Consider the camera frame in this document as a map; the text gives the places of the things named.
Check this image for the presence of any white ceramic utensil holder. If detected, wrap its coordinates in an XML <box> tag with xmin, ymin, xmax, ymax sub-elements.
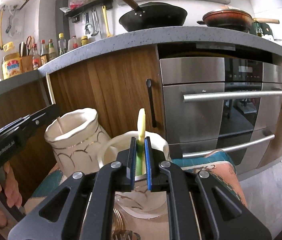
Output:
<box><xmin>44</xmin><ymin>107</ymin><xmax>170</xmax><ymax>219</ymax></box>

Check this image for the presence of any yellow cap mustard jar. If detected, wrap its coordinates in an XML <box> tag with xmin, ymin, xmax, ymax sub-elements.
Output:
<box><xmin>81</xmin><ymin>35</ymin><xmax>89</xmax><ymax>46</ymax></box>

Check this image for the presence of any wooden cabinet door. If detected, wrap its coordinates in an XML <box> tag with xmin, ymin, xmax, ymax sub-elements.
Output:
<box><xmin>50</xmin><ymin>46</ymin><xmax>165</xmax><ymax>137</ymax></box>

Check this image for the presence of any person's left hand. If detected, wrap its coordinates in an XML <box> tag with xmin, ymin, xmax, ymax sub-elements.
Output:
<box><xmin>0</xmin><ymin>161</ymin><xmax>22</xmax><ymax>229</ymax></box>

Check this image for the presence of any stainless steel oven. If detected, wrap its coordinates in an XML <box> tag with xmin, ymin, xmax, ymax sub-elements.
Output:
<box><xmin>160</xmin><ymin>57</ymin><xmax>282</xmax><ymax>174</ymax></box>

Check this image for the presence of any black wall spice shelf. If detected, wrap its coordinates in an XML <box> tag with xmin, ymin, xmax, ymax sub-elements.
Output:
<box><xmin>64</xmin><ymin>0</ymin><xmax>113</xmax><ymax>23</ymax></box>

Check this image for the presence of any yellow plastic fork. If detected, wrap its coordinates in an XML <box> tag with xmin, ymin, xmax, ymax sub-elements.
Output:
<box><xmin>136</xmin><ymin>108</ymin><xmax>146</xmax><ymax>176</ymax></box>

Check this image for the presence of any yellow hanging spatula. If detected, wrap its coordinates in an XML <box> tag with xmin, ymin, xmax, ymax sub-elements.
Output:
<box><xmin>102</xmin><ymin>5</ymin><xmax>112</xmax><ymax>38</ymax></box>

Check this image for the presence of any red cap sauce bottle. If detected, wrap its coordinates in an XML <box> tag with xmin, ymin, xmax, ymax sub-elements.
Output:
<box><xmin>32</xmin><ymin>44</ymin><xmax>41</xmax><ymax>70</ymax></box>

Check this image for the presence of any red-brown frying pan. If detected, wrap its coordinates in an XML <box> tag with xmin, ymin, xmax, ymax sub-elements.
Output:
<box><xmin>197</xmin><ymin>9</ymin><xmax>280</xmax><ymax>33</ymax></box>

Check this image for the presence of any yellow cap oil bottle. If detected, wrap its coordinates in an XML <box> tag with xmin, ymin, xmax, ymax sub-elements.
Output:
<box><xmin>58</xmin><ymin>33</ymin><xmax>67</xmax><ymax>55</ymax></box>

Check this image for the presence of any black wok wooden handle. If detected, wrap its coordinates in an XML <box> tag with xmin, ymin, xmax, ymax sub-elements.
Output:
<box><xmin>119</xmin><ymin>0</ymin><xmax>187</xmax><ymax>32</ymax></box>

